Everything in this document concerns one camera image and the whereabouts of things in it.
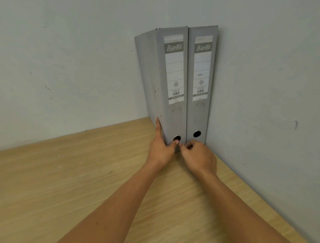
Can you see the person's left hand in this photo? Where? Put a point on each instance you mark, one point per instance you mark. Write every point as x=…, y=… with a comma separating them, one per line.
x=160, y=152

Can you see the person's right hand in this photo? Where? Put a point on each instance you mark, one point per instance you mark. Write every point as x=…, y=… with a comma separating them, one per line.
x=200, y=159

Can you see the person's left thumb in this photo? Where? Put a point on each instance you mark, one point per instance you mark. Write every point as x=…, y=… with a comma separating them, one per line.
x=174, y=145

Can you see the person's right thumb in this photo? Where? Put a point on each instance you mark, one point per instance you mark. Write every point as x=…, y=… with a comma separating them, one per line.
x=183, y=148

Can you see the person's left forearm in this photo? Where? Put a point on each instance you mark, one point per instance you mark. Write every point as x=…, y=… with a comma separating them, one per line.
x=117, y=202

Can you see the person's right forearm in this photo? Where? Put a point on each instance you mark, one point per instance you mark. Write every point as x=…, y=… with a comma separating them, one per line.
x=240, y=207

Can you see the grey binder written spine label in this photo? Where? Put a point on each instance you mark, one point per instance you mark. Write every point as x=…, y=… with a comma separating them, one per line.
x=200, y=112

